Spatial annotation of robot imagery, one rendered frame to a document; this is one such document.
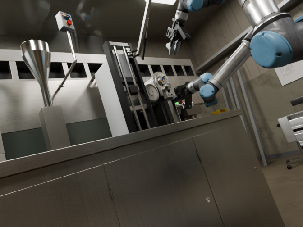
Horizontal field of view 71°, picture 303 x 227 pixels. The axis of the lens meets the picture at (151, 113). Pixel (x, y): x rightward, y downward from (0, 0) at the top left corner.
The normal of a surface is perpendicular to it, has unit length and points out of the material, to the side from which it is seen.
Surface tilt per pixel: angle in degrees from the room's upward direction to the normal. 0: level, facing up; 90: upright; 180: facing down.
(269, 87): 90
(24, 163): 90
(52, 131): 90
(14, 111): 90
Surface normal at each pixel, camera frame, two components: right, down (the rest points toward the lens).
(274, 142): -0.84, 0.17
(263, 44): -0.90, 0.41
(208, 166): 0.57, -0.34
